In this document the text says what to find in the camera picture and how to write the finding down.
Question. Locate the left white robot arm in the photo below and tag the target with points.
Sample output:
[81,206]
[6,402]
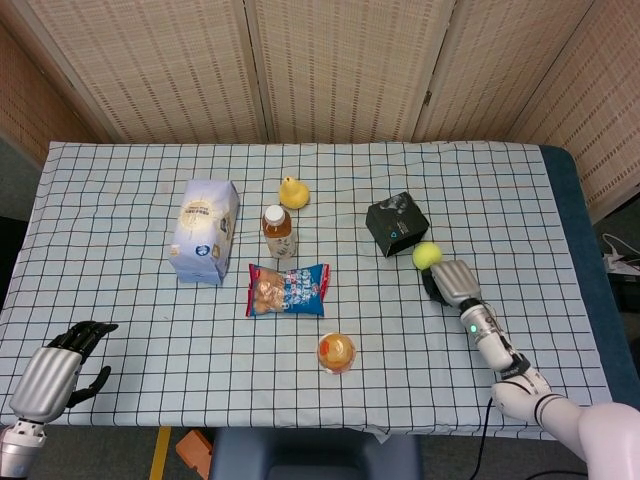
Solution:
[20,445]

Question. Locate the blue red snack packet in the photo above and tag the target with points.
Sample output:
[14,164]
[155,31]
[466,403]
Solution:
[287,292]

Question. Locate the black grid checkered tablecloth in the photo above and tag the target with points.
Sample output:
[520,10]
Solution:
[150,350]

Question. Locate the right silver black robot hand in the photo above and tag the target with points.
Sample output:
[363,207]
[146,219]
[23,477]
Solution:
[456,281]

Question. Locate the light blue paper bag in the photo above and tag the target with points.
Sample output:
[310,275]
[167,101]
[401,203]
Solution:
[202,230]

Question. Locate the yellow tennis ball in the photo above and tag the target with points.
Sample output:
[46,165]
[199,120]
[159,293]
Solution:
[427,255]

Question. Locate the black cardboard box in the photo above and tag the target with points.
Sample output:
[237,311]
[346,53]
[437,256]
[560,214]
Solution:
[395,220]

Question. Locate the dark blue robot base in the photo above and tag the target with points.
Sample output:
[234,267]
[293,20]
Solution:
[315,457]

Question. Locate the tea bottle with white cap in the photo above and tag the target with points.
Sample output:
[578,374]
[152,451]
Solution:
[280,235]

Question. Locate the yellow pear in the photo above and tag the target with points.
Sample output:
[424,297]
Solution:
[293,194]

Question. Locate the clear fruit jelly cup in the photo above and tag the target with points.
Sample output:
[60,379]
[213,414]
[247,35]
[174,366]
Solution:
[336,352]

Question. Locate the blue padded table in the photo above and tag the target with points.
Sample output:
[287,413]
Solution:
[590,250]

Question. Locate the orange block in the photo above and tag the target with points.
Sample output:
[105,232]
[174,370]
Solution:
[195,452]

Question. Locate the woven folding screen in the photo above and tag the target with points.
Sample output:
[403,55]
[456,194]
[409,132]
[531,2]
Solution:
[340,65]

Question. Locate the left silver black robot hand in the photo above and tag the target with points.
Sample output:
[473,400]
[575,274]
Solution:
[45,380]

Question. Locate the yellow floor tape strip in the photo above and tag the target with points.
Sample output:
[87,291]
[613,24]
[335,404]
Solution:
[160,452]

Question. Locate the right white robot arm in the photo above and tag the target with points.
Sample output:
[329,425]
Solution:
[505,360]

